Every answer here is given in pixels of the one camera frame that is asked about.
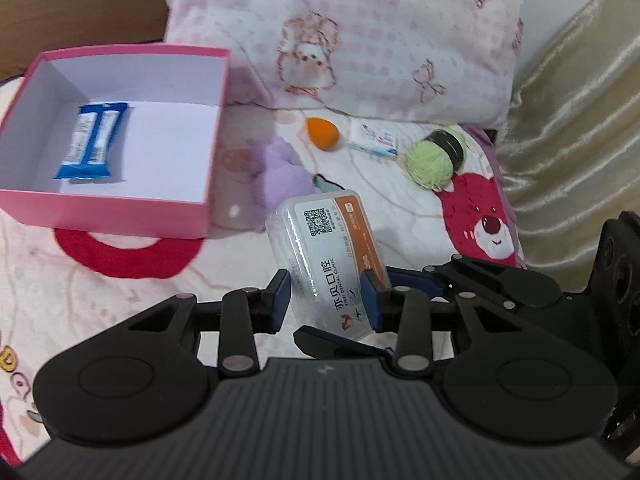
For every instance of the pink cardboard box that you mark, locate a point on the pink cardboard box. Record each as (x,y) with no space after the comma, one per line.
(163,156)

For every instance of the green yarn ball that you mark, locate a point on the green yarn ball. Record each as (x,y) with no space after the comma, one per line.
(432,161)

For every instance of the white tissue pack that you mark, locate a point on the white tissue pack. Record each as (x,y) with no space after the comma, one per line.
(373,140)

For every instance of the pink checked pillow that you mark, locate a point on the pink checked pillow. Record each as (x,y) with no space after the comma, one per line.
(445,61)

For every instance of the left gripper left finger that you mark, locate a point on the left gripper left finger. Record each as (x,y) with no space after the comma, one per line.
(246,312)

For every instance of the purple plush toy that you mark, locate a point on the purple plush toy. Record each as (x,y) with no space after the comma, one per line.
(277,175)

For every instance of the blue snack packet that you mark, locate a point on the blue snack packet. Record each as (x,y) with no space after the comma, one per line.
(94,132)

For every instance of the brown cloud pillow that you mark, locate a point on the brown cloud pillow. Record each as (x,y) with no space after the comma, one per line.
(29,27)

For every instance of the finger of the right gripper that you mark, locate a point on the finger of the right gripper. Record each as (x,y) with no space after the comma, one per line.
(414,279)

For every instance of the orange makeup sponge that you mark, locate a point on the orange makeup sponge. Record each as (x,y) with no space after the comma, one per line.
(323,134)

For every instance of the gold satin curtain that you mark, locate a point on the gold satin curtain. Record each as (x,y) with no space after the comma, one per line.
(570,150)

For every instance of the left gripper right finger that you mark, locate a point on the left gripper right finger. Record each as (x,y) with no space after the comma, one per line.
(405,312)

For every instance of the clear dental floss box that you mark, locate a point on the clear dental floss box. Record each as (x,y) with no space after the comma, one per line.
(326,242)

